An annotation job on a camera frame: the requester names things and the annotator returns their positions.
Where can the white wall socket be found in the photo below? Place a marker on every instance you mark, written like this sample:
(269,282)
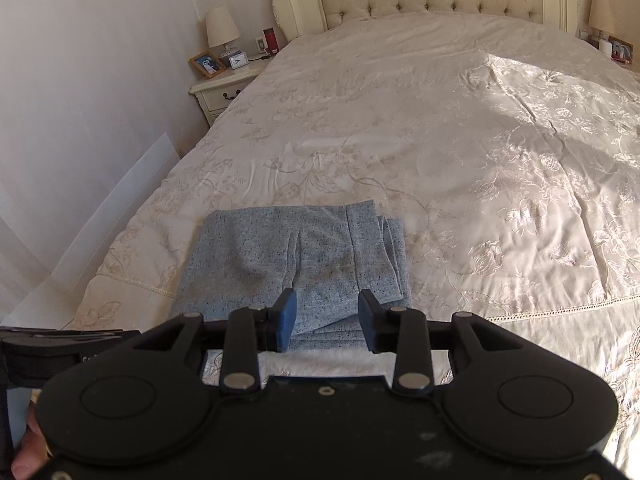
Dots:
(259,45)

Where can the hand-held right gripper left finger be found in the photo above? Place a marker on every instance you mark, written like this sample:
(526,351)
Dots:
(285,319)

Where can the small white alarm clock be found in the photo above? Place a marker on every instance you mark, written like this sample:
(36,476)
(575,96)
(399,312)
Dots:
(238,60)

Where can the cream nightstand with drawer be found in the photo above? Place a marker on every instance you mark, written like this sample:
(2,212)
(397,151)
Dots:
(220,92)

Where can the white sheer curtain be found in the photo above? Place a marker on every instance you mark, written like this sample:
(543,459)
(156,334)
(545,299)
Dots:
(20,250)

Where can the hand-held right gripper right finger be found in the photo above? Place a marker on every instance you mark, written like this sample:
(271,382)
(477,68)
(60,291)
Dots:
(369,321)

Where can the table lamp with cream shade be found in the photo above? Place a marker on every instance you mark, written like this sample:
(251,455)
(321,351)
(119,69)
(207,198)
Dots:
(600,15)
(221,27)

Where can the white cup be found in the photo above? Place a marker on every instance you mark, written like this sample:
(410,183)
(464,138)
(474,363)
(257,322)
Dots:
(605,48)

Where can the grey speckled pants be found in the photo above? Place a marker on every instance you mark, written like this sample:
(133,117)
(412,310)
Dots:
(300,250)

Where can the cream embroidered bedspread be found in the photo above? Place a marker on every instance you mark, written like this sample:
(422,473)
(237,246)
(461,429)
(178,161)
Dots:
(450,135)

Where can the wooden picture frame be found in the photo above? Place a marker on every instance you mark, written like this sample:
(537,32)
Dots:
(207,64)

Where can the red framed picture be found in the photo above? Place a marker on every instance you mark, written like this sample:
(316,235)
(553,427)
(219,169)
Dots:
(621,50)

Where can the person's left hand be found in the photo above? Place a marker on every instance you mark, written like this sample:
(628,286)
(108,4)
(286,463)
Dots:
(30,455)

